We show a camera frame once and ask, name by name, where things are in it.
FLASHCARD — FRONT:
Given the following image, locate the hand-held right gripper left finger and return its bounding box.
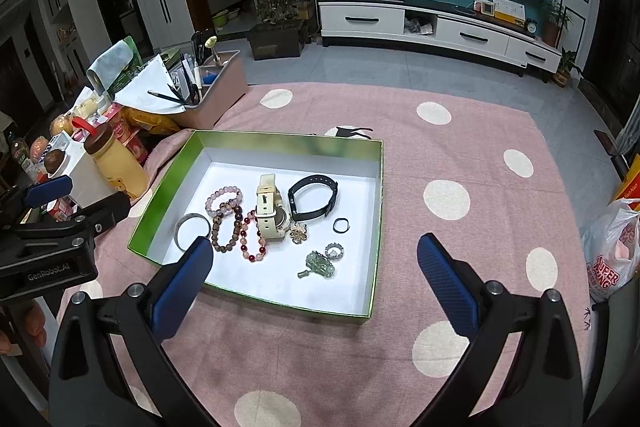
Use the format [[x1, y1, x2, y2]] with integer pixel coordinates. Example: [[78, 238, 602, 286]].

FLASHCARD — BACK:
[[47, 237, 213, 427]]

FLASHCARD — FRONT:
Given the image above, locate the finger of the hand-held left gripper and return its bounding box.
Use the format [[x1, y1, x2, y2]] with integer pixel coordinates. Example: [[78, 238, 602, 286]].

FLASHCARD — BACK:
[[15, 193, 132, 258], [0, 175, 73, 220]]

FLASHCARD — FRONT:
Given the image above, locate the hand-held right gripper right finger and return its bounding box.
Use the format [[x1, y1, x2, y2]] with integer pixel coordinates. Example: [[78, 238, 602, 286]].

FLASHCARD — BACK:
[[415, 234, 591, 427]]

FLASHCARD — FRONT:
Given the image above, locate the brown wooden bead bracelet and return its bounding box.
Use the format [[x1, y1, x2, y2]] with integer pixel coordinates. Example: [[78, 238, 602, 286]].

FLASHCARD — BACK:
[[211, 203, 245, 254]]

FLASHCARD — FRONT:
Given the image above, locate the silver bangle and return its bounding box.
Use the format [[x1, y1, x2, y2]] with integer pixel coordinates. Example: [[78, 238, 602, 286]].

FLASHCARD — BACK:
[[175, 214, 211, 253]]

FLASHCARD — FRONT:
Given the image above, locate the red bead bracelet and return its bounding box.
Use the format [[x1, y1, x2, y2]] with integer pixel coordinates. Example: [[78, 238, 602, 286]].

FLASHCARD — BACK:
[[231, 209, 268, 264]]

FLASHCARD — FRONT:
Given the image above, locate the green cardboard box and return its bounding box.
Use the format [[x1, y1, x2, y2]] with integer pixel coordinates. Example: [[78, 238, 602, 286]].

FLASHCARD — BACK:
[[127, 130, 385, 325]]

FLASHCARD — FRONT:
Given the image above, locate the pink bead bracelet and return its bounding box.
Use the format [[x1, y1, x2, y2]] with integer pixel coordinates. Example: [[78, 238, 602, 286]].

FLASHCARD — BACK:
[[205, 187, 243, 218]]

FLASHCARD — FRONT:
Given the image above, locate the green jade pendant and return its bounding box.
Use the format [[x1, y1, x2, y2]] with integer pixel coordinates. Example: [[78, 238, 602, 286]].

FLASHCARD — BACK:
[[297, 249, 337, 280]]

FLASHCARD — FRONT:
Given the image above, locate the person's left hand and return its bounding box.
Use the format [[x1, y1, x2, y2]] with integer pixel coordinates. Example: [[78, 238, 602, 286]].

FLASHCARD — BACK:
[[0, 302, 48, 358]]

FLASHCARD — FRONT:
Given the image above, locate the white box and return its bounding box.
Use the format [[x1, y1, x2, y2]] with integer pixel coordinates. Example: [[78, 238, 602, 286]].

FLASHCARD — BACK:
[[47, 139, 117, 208]]

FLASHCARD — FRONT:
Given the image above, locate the yellow bear print bottle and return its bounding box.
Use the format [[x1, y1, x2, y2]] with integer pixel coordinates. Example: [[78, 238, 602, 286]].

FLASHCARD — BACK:
[[82, 122, 148, 202]]

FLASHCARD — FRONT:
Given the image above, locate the orange round fruit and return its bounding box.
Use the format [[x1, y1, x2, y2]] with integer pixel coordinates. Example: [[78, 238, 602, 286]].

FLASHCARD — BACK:
[[50, 114, 76, 138]]

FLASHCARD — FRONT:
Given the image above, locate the pink drink carton pack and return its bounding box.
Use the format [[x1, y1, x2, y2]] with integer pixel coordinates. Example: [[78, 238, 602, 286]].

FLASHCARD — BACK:
[[102, 104, 151, 162]]

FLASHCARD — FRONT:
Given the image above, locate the yellow snack bag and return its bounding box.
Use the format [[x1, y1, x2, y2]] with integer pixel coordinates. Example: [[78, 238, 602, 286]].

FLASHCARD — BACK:
[[122, 107, 181, 135]]

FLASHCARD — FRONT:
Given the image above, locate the cream wrist watch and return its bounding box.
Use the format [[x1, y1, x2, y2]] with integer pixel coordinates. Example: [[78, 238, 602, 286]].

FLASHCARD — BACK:
[[255, 173, 291, 240]]

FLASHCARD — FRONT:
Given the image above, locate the white paper sheet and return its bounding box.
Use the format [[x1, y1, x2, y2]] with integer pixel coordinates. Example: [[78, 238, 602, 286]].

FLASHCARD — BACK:
[[115, 54, 186, 115]]

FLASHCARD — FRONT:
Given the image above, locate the pink polka dot tablecloth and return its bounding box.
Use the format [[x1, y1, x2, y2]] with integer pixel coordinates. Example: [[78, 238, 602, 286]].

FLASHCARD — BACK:
[[55, 82, 601, 427]]

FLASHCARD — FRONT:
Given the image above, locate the grey cloth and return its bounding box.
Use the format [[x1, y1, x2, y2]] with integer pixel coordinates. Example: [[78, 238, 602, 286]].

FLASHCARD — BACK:
[[87, 41, 133, 95]]

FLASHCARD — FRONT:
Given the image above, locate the green tissue pack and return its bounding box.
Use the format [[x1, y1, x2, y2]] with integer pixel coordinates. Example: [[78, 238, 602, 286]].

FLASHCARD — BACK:
[[107, 36, 147, 100]]

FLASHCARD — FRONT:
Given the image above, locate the black wrist watch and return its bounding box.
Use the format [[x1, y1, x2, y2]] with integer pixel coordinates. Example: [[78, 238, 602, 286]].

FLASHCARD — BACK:
[[287, 174, 338, 222]]

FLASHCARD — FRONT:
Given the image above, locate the white plastic bag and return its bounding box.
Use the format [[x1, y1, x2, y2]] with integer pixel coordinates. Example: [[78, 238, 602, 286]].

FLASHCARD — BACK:
[[582, 199, 640, 303]]

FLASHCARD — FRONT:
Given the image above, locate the pink pen holder box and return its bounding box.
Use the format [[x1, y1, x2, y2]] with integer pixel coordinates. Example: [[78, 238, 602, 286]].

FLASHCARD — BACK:
[[175, 49, 248, 130]]

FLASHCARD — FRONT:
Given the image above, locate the wooden back scratcher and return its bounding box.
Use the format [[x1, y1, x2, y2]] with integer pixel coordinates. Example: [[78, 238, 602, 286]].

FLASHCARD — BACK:
[[205, 36, 223, 68]]

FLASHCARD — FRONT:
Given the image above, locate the yellow shopping bag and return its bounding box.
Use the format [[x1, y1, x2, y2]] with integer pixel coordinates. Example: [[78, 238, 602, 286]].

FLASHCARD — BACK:
[[611, 156, 640, 212]]

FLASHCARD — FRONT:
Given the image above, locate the black planter with plants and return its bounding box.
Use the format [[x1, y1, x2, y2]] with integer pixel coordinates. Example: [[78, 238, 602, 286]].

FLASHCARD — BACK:
[[247, 0, 313, 60]]

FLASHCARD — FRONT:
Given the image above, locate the small potted plant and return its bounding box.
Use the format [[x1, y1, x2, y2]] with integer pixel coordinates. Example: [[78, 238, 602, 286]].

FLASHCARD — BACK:
[[552, 48, 583, 88]]

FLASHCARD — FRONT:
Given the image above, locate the white television cabinet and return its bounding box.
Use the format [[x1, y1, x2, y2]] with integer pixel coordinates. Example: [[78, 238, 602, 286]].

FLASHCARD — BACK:
[[317, 0, 563, 80]]

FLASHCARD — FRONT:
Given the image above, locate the desk calendar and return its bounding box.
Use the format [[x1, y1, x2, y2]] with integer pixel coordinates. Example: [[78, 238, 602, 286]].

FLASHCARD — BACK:
[[492, 0, 526, 22]]

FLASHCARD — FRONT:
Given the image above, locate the tall potted plant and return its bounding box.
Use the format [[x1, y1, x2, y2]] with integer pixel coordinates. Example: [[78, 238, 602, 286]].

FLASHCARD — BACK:
[[542, 0, 573, 48]]

